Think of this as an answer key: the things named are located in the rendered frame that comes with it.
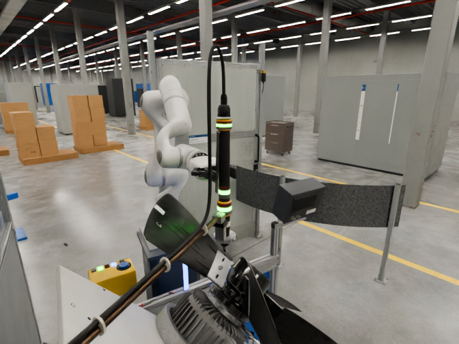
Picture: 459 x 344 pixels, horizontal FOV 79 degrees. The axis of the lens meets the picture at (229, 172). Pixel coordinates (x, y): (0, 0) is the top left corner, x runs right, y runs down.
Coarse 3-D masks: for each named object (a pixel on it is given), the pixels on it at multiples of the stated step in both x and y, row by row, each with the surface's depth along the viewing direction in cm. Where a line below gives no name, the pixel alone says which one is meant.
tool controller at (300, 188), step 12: (300, 180) 156; (312, 180) 158; (288, 192) 143; (300, 192) 145; (312, 192) 149; (276, 204) 153; (288, 204) 145; (300, 204) 148; (312, 204) 155; (276, 216) 155; (288, 216) 148; (300, 216) 151
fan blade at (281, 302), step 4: (268, 292) 91; (272, 296) 95; (276, 296) 94; (276, 300) 99; (280, 300) 98; (284, 300) 97; (280, 304) 104; (284, 304) 102; (288, 304) 100; (292, 304) 99; (288, 308) 105; (292, 308) 103; (296, 308) 101
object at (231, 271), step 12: (240, 264) 80; (228, 276) 80; (240, 276) 78; (264, 276) 79; (216, 288) 78; (228, 288) 79; (240, 288) 77; (264, 288) 79; (228, 300) 75; (240, 300) 78; (240, 312) 75
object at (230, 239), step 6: (222, 216) 80; (222, 222) 80; (216, 228) 83; (222, 228) 82; (216, 234) 83; (222, 234) 82; (234, 234) 87; (216, 240) 85; (222, 240) 83; (228, 240) 84
